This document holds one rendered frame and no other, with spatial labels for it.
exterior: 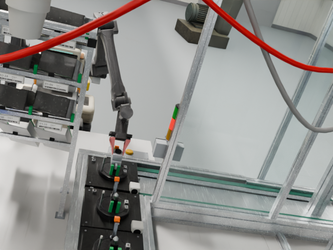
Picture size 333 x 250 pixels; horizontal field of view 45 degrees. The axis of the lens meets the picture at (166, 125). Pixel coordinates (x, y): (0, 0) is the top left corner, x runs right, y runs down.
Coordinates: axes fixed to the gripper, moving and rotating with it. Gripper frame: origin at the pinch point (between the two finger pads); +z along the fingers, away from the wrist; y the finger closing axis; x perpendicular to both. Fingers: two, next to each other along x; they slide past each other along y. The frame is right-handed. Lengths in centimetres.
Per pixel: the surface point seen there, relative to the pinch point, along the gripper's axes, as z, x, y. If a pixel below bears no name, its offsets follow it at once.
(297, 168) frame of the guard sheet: -3, -23, 77
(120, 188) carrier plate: 15.2, -1.2, 3.4
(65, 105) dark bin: -10.4, -29.4, -25.3
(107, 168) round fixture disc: 6.6, 5.8, -2.9
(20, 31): 10, -142, -27
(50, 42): 8, -136, -25
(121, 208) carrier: 24.0, -15.0, 3.0
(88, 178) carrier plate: 12.6, 1.7, -10.8
